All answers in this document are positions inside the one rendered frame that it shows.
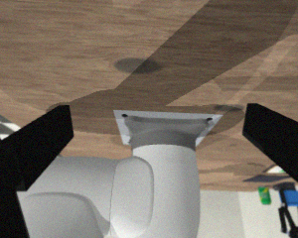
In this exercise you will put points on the green drink can with yellow stripe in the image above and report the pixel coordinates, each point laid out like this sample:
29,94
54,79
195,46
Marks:
264,195

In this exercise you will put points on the clipboard with paper form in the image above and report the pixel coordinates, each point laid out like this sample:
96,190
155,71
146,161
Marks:
274,169

